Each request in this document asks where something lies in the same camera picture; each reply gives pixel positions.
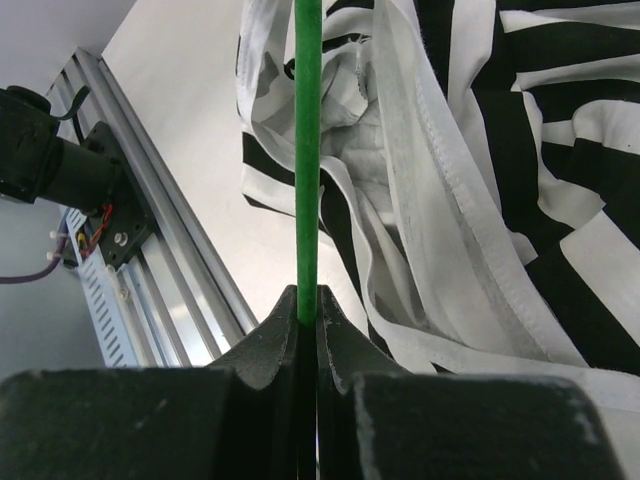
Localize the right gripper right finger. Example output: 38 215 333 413
316 286 632 479

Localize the black white striped tank top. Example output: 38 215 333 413
234 0 640 416

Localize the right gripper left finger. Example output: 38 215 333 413
1 287 298 479

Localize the aluminium mounting rail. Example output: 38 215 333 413
47 50 258 367

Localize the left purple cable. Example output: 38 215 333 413
0 229 69 287

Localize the slotted grey cable duct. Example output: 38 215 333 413
66 209 139 369

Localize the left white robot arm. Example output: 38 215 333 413
1 85 123 213

